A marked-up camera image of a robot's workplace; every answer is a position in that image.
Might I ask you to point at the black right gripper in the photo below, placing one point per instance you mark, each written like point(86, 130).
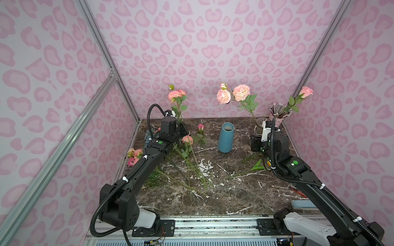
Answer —
point(255, 143)

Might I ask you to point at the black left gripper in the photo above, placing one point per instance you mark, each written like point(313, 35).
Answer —
point(181, 129)

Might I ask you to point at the pink peony spray stem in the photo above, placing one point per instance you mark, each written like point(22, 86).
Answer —
point(177, 99)

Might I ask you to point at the pale pink rose spray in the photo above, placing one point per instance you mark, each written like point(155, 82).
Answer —
point(240, 94)

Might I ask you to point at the pink artificial rose stem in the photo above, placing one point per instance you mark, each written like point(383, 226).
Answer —
point(293, 102)

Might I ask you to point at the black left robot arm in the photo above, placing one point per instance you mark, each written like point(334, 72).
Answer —
point(118, 209)

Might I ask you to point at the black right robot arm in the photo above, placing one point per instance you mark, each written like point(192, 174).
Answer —
point(346, 227)

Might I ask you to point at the clear glass vase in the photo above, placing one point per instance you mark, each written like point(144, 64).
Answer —
point(261, 124)

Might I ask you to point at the teal ceramic vase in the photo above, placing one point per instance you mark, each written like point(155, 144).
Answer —
point(226, 138)

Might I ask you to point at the small magenta flower stem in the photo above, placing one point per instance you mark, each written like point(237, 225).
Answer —
point(200, 135)

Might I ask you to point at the pink pencil cup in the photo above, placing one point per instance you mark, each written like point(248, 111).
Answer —
point(279, 111)

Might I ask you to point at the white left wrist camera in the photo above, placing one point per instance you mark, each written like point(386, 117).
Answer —
point(170, 113)

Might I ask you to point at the red handled tool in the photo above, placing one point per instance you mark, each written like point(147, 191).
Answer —
point(299, 192)

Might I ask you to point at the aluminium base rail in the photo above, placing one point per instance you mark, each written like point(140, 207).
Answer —
point(227, 231)

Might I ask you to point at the diagonal aluminium frame bar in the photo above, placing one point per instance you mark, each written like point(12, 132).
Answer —
point(21, 210)

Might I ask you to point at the aluminium frame post left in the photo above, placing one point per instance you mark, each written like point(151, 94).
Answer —
point(94, 29)

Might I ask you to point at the aluminium frame post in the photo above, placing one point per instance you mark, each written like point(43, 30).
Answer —
point(94, 29)
point(330, 31)

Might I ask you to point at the aluminium frame post right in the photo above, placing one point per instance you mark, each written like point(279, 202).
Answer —
point(330, 31)

